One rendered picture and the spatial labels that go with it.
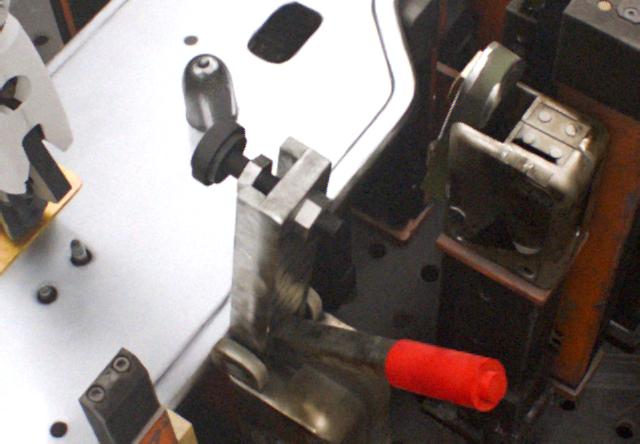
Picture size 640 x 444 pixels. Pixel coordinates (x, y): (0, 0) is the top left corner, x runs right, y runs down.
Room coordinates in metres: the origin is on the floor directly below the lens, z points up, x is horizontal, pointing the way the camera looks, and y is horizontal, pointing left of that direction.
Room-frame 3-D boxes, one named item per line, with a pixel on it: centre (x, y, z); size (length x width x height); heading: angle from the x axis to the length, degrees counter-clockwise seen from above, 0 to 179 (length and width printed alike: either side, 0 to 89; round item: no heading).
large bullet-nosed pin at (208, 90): (0.48, 0.06, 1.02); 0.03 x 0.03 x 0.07
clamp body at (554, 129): (0.40, -0.12, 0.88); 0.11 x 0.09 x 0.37; 51
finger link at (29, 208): (0.40, 0.16, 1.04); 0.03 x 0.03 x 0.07; 51
